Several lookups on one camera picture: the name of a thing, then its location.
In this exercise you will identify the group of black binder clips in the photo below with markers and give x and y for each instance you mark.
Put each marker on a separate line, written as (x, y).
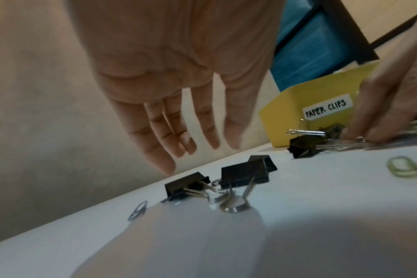
(243, 173)

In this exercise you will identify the beige partition panel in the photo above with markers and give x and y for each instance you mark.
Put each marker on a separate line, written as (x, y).
(383, 16)

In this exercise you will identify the black metal binder clip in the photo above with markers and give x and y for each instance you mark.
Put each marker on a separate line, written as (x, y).
(303, 148)

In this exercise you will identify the yellow divided tin box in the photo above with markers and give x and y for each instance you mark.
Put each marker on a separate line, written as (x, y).
(287, 114)

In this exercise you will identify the person's left hand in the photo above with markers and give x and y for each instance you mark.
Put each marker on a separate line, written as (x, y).
(181, 48)

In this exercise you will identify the blue chair with black frame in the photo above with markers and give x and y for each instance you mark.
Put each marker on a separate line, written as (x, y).
(315, 59)
(352, 32)

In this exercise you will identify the person's right hand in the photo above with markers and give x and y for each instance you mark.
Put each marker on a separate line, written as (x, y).
(394, 95)

